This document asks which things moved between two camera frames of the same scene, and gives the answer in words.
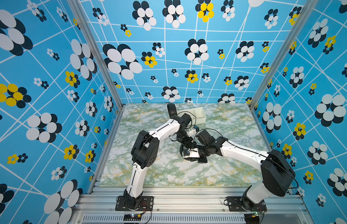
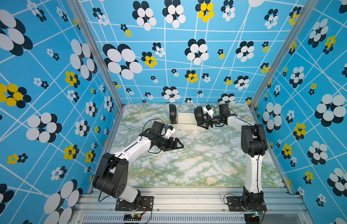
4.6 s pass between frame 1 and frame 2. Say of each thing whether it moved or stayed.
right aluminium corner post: stayed
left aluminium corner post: stayed
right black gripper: moved
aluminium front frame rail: stayed
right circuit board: stayed
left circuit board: stayed
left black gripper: moved
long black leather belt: stayed
